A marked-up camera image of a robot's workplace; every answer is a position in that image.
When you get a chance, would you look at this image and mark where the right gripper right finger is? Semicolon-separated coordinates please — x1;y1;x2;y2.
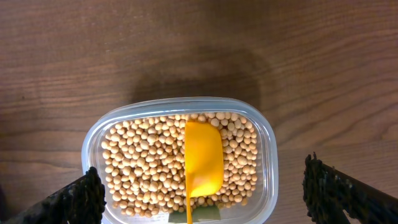
302;154;397;224

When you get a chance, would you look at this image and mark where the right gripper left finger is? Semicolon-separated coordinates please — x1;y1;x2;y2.
3;167;106;224

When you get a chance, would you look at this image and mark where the yellow measuring scoop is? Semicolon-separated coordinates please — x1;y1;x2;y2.
185;121;224;224

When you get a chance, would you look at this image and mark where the pile of soybeans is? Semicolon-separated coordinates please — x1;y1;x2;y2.
101;112;258;217

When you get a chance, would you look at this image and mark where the clear plastic container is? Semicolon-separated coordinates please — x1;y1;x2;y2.
81;97;279;224

